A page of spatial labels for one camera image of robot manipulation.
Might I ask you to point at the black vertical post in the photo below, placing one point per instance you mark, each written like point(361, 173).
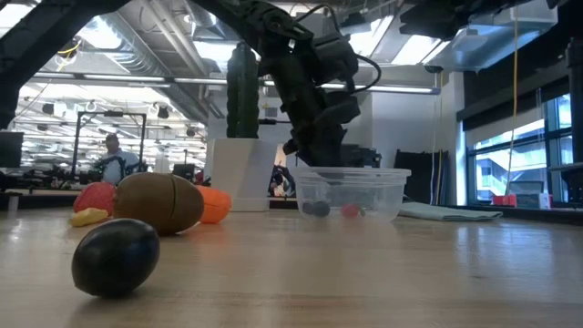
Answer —
point(575, 114)

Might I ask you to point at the green cactus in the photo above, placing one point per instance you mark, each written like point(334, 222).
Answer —
point(242, 100)

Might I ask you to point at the black bench robot arms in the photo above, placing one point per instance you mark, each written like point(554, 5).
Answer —
point(54, 177)

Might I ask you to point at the large window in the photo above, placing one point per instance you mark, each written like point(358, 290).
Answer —
point(510, 168)

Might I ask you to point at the black curtain panel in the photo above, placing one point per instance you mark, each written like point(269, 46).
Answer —
point(419, 177)

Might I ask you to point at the small red strawberry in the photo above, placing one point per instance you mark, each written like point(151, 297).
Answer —
point(350, 210)

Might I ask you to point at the clear plastic container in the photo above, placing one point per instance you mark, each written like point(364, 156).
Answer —
point(382, 191)

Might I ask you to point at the black bag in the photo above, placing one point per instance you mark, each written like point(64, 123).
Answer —
point(282, 182)

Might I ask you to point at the dark oval berry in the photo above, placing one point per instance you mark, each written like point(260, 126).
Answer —
point(116, 257)

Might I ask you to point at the orange toy fruit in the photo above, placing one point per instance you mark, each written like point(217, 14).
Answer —
point(216, 205)

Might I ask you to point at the black machine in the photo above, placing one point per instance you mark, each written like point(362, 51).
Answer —
point(364, 157)

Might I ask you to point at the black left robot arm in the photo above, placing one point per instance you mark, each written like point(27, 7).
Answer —
point(45, 36)

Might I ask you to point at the brown kiwi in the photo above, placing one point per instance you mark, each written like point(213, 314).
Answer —
point(159, 202)

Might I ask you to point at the teal folded cloth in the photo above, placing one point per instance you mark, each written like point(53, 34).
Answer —
point(446, 212)

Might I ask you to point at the long ceiling light strip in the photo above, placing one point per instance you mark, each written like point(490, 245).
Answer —
point(401, 89)

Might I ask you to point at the black rig frame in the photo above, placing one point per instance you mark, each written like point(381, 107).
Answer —
point(75, 146)

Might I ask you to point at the dark round berry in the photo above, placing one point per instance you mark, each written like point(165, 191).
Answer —
point(308, 208)
point(322, 208)

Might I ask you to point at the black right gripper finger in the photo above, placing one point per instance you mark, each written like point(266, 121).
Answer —
point(428, 25)

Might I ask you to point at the person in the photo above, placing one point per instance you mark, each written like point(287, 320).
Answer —
point(116, 166)

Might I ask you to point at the small yellow banana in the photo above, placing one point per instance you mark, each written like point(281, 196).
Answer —
point(88, 217)

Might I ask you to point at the large red strawberry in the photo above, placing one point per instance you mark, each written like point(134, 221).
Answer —
point(95, 197)

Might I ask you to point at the small black monitor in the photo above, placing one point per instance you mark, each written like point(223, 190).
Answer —
point(11, 150)

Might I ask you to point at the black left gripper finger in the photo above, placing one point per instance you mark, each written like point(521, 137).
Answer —
point(303, 150)
point(331, 148)

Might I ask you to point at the silver post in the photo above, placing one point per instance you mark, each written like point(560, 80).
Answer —
point(13, 205)

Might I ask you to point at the red box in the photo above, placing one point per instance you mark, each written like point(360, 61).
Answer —
point(504, 200)

